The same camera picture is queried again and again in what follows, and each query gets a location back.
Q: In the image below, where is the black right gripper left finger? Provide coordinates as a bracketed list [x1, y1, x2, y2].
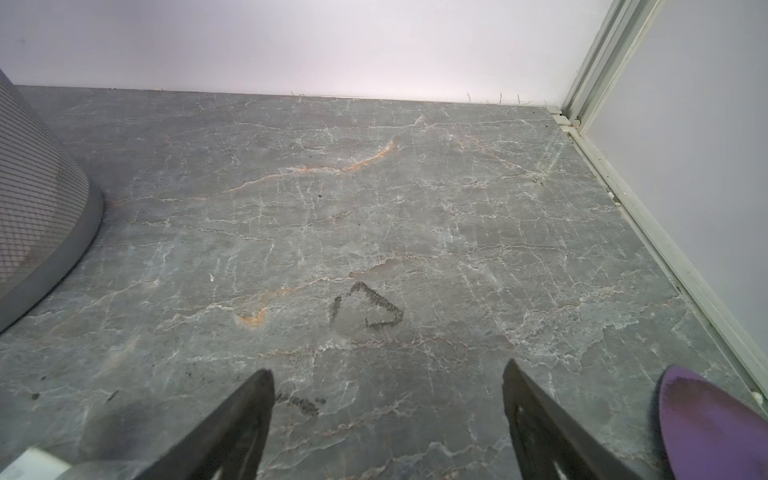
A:
[138, 369, 276, 479]

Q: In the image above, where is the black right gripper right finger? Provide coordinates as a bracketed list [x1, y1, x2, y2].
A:
[502, 360, 638, 479]

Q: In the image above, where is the grey mesh waste bin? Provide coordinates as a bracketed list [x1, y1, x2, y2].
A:
[1, 76, 104, 329]

